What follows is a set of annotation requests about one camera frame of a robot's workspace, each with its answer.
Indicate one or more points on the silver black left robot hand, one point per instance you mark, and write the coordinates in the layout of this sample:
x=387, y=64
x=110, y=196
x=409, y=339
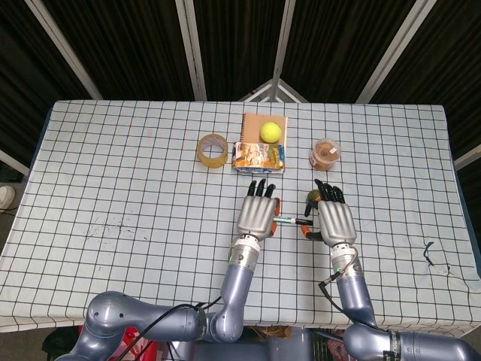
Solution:
x=255, y=216

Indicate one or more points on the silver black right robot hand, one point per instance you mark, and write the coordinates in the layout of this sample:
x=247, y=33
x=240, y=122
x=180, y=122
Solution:
x=336, y=222

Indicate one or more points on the white green marker body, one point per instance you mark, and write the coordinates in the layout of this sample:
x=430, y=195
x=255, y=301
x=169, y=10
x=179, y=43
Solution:
x=283, y=219

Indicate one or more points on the black marker cap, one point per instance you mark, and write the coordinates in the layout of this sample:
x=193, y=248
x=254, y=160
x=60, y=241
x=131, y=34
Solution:
x=303, y=221

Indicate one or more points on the blue grey right robot arm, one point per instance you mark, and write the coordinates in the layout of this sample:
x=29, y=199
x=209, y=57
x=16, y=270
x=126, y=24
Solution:
x=353, y=297

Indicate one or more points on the blue grey left robot arm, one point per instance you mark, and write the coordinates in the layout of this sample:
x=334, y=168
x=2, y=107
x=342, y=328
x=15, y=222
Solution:
x=236, y=286

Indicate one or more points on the green orange small ball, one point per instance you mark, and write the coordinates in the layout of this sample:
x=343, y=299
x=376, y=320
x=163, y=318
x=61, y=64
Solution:
x=313, y=195

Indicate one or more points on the colourful printed snack packet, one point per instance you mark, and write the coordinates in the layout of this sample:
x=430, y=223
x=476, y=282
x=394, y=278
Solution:
x=257, y=156

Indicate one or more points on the clear jar of rubber bands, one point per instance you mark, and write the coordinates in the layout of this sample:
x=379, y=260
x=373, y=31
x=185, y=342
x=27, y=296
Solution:
x=325, y=154

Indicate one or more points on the yellow packing tape roll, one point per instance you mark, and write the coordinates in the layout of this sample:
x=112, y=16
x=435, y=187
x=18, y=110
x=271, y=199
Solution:
x=210, y=159

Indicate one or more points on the yellow tennis ball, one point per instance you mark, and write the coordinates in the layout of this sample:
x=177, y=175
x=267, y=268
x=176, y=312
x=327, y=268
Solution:
x=271, y=132

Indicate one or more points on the brown spiral notebook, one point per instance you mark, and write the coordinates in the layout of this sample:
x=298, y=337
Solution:
x=251, y=128

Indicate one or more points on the white black checked tablecloth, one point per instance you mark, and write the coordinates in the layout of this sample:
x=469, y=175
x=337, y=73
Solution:
x=131, y=207

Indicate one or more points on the red bag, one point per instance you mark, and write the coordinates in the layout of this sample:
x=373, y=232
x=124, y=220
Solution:
x=129, y=346

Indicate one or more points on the white shoe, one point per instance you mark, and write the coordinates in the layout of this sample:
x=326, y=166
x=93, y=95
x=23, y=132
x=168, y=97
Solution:
x=6, y=196

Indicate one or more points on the white triangular frame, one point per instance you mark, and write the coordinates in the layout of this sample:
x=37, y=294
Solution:
x=274, y=84

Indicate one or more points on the white screen frame post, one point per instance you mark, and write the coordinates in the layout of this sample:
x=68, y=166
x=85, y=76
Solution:
x=189, y=45
x=283, y=37
x=398, y=49
x=64, y=41

